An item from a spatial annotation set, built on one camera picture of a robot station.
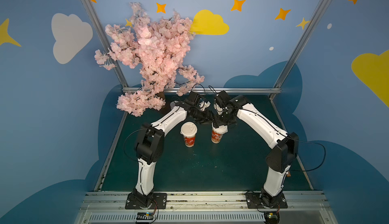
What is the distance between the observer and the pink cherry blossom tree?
0.68m

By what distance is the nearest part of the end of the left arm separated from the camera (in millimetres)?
763

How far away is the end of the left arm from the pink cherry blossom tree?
18 centimetres
